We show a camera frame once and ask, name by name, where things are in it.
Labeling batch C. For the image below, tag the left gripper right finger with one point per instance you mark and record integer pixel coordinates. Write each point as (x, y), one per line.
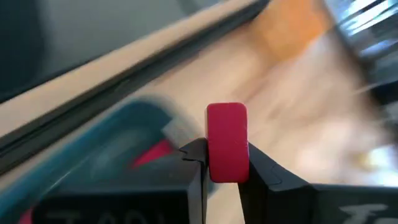
(280, 202)

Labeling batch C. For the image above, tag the black perforated computer case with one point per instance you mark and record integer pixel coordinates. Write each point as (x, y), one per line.
(18, 46)

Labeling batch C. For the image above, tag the blue plastic bin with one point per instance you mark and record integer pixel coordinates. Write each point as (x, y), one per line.
(102, 140)

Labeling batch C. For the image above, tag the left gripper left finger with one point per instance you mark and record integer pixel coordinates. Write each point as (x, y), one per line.
(140, 202)

